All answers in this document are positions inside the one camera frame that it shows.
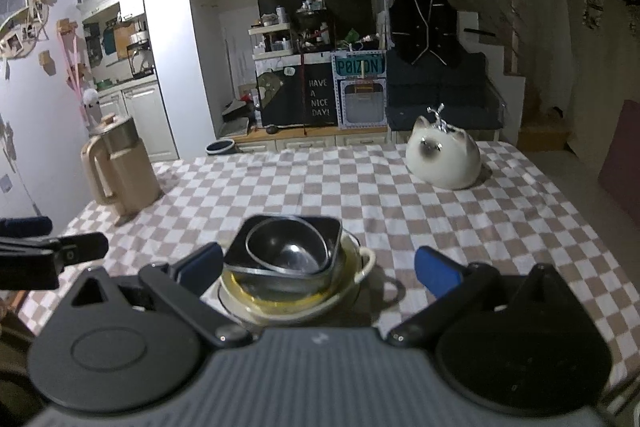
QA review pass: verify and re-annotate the teal plate sign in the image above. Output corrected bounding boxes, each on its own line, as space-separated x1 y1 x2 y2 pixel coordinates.
332 52 387 78

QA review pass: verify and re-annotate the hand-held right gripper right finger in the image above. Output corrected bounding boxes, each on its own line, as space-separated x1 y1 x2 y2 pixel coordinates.
387 246 581 349

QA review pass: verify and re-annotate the white enamel plate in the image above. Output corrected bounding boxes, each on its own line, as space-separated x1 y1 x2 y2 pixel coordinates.
216 277 373 333

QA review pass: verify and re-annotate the black lettered sign board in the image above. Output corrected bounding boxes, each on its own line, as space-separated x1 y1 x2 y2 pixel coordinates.
256 64 337 128

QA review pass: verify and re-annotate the checkered tablecloth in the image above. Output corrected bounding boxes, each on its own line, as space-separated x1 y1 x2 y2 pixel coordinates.
17 139 640 408

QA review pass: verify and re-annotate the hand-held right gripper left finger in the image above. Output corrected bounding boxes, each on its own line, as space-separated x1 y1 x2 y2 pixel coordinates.
62 243 252 350

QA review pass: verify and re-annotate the white kitchen cabinet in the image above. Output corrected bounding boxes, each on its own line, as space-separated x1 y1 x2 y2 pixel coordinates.
120 84 180 162

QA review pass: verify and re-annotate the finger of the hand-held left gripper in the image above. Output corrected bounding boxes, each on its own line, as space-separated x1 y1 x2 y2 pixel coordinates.
0 216 54 238
0 233 109 291

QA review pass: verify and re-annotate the cream drawer cabinet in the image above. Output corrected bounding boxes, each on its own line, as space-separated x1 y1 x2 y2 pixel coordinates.
232 127 391 154

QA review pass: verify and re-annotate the round steel bowl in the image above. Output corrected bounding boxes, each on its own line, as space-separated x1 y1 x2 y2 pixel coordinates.
245 217 336 276

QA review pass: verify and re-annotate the beige electric kettle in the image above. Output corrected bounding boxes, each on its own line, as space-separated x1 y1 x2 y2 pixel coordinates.
80 113 164 226

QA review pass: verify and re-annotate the black vest with white trim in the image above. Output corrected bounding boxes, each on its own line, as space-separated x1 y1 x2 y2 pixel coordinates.
389 0 459 68

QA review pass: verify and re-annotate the cluttered white shelf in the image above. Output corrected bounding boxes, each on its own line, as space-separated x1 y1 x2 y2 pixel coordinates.
248 0 336 60

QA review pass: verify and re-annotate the wooden wall decoration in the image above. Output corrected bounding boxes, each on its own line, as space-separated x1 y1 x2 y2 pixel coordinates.
0 0 58 62

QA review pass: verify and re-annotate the cat-shaped ceramic dispenser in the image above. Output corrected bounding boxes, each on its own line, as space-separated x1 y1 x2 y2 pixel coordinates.
405 104 482 190

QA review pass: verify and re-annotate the white framed oven picture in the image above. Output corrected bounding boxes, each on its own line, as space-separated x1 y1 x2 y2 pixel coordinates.
337 77 388 130

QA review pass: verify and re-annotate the cream bowl with handles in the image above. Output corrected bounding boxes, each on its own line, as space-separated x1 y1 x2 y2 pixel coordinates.
219 232 377 323

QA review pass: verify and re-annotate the purple floor mat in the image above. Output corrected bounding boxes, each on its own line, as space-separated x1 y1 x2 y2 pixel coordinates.
597 99 640 214

